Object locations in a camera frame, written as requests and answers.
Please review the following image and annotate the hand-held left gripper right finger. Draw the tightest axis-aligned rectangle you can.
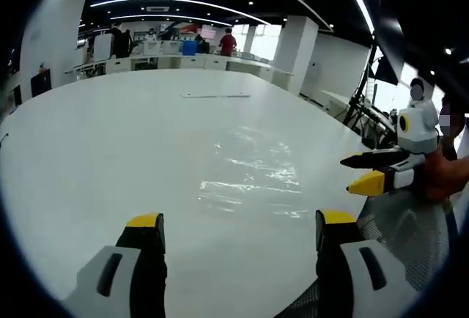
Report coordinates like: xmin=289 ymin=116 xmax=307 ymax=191
xmin=315 ymin=209 xmax=422 ymax=318

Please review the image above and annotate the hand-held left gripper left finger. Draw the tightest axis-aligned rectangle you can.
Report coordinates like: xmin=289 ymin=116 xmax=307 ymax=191
xmin=62 ymin=212 xmax=168 ymax=318

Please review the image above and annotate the clear food packaging bag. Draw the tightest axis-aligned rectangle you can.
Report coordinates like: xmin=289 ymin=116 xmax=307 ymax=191
xmin=197 ymin=125 xmax=309 ymax=221

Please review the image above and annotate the person's right hand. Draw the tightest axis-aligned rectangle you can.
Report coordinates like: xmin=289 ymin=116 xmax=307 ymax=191
xmin=417 ymin=148 xmax=469 ymax=202

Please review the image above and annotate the grey mesh chair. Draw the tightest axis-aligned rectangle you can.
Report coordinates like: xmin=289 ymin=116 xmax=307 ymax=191
xmin=285 ymin=188 xmax=459 ymax=318

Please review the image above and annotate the black light stand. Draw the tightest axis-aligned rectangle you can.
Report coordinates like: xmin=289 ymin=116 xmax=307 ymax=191
xmin=343 ymin=45 xmax=399 ymax=139

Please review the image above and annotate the black softbox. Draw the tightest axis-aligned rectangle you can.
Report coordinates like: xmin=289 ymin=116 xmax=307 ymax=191
xmin=372 ymin=55 xmax=399 ymax=85

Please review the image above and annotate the white counter row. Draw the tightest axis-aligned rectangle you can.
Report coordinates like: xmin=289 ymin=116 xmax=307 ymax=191
xmin=64 ymin=53 xmax=294 ymax=86

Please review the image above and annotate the white board panel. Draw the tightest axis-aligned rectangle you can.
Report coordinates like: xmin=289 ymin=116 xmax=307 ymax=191
xmin=93 ymin=34 xmax=113 ymax=63

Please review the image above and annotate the flat white cable cover strip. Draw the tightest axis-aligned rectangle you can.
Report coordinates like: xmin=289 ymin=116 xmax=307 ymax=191
xmin=180 ymin=92 xmax=251 ymax=99

